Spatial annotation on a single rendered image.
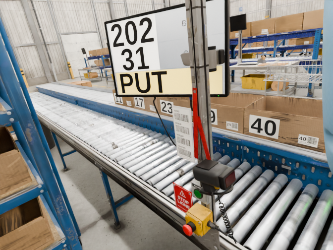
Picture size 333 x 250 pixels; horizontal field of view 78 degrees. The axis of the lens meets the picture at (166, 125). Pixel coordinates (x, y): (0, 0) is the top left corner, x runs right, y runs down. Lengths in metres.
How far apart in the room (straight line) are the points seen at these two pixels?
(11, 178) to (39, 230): 0.17
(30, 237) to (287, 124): 1.12
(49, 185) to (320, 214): 0.96
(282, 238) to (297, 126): 0.52
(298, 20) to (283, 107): 4.47
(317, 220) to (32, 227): 0.97
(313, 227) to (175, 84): 0.73
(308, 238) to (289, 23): 5.29
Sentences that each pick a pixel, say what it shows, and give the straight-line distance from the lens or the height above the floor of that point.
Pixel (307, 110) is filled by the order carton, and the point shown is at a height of 0.98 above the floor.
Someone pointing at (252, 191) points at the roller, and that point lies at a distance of 1.09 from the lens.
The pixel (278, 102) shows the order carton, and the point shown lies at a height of 1.01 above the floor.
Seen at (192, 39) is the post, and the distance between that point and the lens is 0.59.
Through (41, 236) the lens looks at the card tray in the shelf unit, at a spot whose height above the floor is 0.98.
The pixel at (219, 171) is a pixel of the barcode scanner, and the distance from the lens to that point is 0.60.
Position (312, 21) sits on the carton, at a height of 1.52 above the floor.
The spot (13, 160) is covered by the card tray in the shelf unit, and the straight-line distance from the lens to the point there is 0.64.
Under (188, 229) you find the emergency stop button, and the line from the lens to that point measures 0.77.
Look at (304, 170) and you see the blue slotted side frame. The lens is 1.23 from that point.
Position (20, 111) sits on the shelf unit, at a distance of 0.57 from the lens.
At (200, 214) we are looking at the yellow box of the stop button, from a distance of 0.78.
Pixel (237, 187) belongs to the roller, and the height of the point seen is 0.75.
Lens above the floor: 1.43
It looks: 21 degrees down
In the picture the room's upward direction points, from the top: 8 degrees counter-clockwise
